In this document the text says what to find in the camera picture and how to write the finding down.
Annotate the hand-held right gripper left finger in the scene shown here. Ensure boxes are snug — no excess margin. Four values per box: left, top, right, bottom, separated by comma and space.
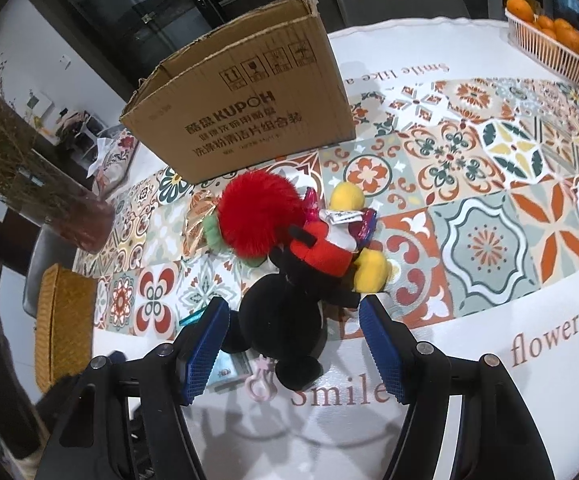
39, 296, 232, 480

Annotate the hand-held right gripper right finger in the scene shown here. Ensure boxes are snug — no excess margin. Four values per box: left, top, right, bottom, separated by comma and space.
358, 296, 557, 480

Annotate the teal packet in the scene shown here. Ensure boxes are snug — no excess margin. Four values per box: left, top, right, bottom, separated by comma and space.
179, 309, 256, 392

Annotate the black mouse plush toy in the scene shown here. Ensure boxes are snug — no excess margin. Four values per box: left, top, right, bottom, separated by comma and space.
219, 182, 389, 391

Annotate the gold foil packet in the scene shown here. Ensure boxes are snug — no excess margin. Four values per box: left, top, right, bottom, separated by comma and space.
182, 192, 221, 262

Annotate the pink foil packet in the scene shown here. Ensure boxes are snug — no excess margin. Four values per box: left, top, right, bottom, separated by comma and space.
303, 187, 377, 251

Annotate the red fluffy plush toy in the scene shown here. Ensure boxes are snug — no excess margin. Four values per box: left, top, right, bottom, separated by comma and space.
204, 171, 309, 268

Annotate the brown cardboard box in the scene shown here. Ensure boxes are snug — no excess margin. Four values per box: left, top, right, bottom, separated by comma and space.
119, 0, 357, 186

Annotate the patterned tile print tablecloth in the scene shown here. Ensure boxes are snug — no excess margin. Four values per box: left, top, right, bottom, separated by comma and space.
72, 12, 579, 480

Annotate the woven straw mat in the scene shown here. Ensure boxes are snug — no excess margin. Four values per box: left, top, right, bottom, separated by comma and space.
34, 263, 99, 394

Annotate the glass vase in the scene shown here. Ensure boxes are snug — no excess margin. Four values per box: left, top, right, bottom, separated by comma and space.
44, 180, 116, 256

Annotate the gray dining chair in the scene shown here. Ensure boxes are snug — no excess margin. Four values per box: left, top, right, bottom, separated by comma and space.
335, 0, 470, 29
23, 225, 77, 318

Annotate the floral cloth bag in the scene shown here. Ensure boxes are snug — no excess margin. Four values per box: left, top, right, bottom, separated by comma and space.
86, 127, 141, 196

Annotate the cluttered white shelf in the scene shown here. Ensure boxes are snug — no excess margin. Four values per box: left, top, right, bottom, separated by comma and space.
54, 107, 107, 171

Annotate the dried flower bunch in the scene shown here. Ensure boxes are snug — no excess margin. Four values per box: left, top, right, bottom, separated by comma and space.
0, 57, 101, 221

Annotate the white plastic basket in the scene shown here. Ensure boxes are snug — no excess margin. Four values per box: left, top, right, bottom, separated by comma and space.
505, 7, 579, 89

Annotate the dark glass sliding door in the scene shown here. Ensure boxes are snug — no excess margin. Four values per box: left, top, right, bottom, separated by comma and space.
22, 0, 350, 95

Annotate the pile of oranges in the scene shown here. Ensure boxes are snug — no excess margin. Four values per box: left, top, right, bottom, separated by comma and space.
507, 0, 579, 66

